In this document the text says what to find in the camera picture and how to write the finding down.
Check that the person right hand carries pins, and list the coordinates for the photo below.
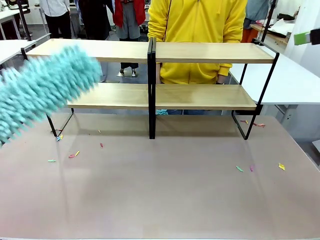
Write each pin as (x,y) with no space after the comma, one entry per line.
(158,75)

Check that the wooden background desk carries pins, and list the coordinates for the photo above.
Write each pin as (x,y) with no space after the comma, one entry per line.
(272,35)

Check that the bystander in red jacket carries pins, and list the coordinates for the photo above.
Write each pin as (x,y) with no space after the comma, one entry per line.
(128,17)

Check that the bystander in dark clothes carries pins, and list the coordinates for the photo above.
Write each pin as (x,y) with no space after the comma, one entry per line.
(96,17)

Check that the person left hand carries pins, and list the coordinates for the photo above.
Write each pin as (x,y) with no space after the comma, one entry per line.
(221,80)

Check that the green paper scrap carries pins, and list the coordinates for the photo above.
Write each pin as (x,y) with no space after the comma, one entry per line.
(239,169)
(51,160)

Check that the white paper sheet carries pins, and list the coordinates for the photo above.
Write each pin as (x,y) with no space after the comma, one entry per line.
(283,26)

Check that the bystander in orange trousers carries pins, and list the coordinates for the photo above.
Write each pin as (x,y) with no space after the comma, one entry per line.
(252,15)

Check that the small teal hand duster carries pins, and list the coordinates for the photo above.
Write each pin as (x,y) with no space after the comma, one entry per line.
(162,112)

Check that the bystander in white shirt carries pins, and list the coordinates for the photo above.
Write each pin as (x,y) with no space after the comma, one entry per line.
(57,15)

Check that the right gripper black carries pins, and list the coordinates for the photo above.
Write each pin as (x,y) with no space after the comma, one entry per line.
(315,37)

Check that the wood and black shelf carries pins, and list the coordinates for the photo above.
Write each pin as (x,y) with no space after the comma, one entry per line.
(120,51)
(215,53)

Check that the black stand pole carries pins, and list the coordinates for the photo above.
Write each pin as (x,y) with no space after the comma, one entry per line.
(268,20)

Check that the left wood and black shelf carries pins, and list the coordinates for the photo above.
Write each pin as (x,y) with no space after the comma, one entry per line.
(120,51)

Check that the person in yellow hoodie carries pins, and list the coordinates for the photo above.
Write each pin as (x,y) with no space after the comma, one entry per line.
(197,25)

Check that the black chair post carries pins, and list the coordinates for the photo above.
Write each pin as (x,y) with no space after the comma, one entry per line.
(25,22)

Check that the pink paper scrap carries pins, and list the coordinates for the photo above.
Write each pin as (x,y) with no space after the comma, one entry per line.
(252,168)

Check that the large teal chenille duster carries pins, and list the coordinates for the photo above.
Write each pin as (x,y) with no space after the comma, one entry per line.
(45,87)

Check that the large white side table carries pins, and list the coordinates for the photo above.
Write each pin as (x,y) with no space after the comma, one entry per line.
(287,82)

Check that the right wood and black shelf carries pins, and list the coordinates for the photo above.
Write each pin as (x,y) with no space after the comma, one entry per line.
(215,53)

